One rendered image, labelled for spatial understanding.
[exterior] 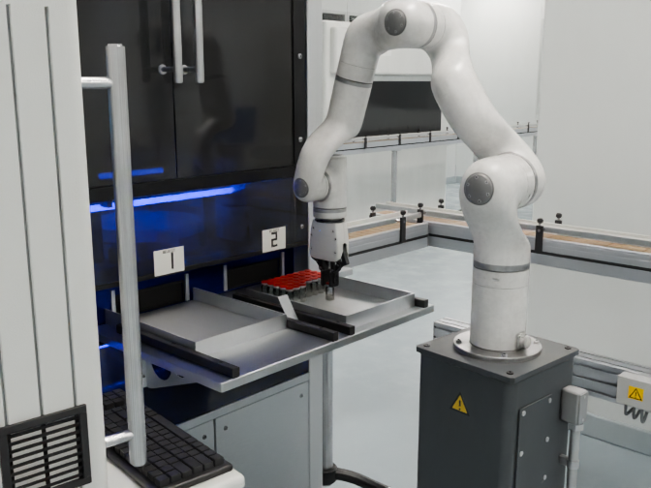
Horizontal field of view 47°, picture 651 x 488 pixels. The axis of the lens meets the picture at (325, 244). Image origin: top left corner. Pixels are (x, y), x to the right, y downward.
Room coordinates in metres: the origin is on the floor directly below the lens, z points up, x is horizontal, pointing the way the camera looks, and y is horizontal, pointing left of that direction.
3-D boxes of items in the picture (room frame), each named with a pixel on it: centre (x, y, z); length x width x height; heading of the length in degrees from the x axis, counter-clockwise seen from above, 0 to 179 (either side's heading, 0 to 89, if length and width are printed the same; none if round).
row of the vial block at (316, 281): (1.90, 0.05, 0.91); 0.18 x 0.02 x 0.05; 137
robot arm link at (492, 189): (1.55, -0.36, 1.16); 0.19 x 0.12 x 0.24; 141
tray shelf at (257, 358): (1.74, 0.14, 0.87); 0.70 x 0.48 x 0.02; 137
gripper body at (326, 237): (1.87, -0.01, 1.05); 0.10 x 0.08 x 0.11; 47
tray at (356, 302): (1.84, -0.01, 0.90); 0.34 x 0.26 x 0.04; 47
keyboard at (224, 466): (1.24, 0.33, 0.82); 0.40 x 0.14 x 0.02; 41
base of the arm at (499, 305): (1.58, -0.38, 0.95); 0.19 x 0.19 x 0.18
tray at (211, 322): (1.66, 0.30, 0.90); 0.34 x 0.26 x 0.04; 47
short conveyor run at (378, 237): (2.49, -0.10, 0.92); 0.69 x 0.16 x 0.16; 137
